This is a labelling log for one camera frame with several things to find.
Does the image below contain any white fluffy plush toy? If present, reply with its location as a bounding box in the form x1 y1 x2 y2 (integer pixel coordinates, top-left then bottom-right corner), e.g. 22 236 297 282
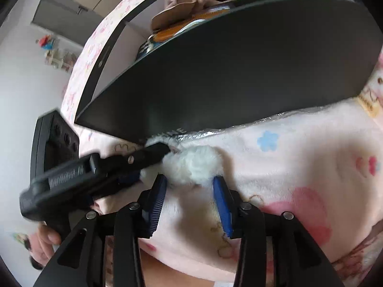
139 135 225 187

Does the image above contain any wooden comb with tassel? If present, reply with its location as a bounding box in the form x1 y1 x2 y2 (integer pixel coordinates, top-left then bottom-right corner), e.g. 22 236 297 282
151 8 230 43

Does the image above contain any person's left hand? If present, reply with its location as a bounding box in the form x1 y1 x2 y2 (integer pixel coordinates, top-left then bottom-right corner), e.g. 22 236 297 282
28 223 62 267

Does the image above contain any pink cartoon print blanket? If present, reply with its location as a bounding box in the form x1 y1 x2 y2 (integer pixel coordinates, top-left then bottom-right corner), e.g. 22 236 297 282
61 0 382 286

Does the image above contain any white shelf with toys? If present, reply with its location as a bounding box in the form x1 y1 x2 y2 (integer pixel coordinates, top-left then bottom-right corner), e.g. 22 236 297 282
35 34 77 73

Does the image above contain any black Smart Devil booklet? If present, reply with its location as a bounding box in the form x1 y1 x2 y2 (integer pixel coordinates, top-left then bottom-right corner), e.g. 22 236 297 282
135 35 161 61

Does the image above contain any grey door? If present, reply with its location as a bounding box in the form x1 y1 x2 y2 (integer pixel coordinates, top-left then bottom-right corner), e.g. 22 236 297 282
32 0 102 46

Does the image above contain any dark grey cardboard box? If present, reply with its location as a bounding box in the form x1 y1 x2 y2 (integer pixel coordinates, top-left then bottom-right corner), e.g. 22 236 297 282
74 0 382 142

